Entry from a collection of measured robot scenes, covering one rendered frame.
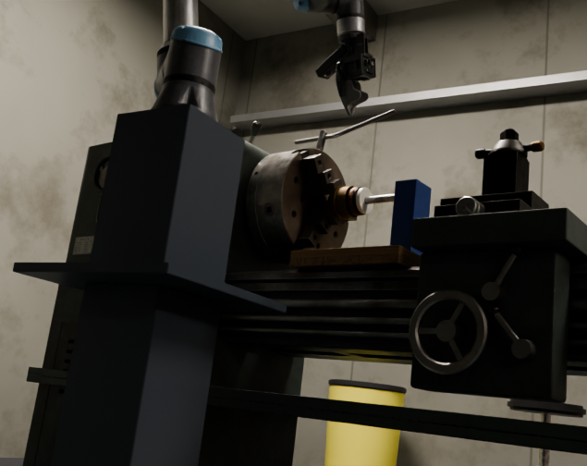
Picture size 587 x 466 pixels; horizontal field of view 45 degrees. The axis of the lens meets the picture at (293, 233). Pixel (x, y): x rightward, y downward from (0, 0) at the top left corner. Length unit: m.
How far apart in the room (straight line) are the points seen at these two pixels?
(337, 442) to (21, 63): 2.87
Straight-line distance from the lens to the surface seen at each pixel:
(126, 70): 5.19
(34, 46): 4.68
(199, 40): 1.62
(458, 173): 5.01
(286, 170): 1.87
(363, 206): 1.86
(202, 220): 1.47
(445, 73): 5.36
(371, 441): 4.23
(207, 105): 1.57
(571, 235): 1.32
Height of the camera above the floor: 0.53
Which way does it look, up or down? 14 degrees up
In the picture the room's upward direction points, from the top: 7 degrees clockwise
